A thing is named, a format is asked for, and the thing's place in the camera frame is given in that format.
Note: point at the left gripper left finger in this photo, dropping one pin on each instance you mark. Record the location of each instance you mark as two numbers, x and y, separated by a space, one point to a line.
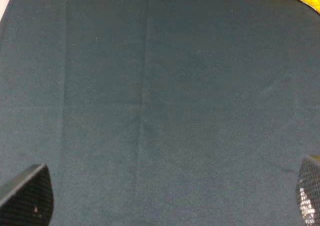
27 199

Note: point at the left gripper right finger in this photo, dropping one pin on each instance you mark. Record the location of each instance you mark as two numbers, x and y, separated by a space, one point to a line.
308 190

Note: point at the black tablecloth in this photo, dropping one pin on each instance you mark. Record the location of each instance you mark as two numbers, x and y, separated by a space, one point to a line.
162 112

